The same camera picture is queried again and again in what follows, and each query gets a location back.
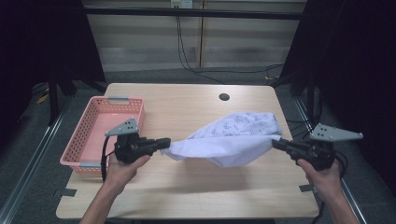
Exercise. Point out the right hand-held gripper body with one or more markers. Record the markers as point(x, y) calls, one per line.
point(317, 152)

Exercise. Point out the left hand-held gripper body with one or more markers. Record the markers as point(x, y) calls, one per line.
point(127, 151)

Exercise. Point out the pink plastic basket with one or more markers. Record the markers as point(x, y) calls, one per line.
point(96, 130)

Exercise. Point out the white printed garment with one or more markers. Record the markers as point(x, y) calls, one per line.
point(230, 146)

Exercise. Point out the person's left hand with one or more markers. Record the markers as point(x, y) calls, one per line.
point(123, 172)

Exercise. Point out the person's right hand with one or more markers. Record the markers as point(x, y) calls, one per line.
point(325, 180)

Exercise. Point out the grey tape piece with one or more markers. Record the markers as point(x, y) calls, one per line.
point(306, 188)

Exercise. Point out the black tape piece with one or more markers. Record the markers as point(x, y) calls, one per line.
point(67, 192)

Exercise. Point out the black curtain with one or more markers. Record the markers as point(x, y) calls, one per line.
point(358, 77)
point(37, 40)

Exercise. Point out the black metal stand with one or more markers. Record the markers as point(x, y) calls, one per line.
point(53, 99)

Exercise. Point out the yellow object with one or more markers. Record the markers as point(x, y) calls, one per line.
point(42, 99)

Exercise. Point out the black horizontal bar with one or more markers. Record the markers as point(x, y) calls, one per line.
point(186, 13)

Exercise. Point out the metal floor rail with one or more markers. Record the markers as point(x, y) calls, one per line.
point(303, 112)
point(29, 168)

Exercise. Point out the white wall socket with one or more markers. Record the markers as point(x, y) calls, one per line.
point(183, 3)

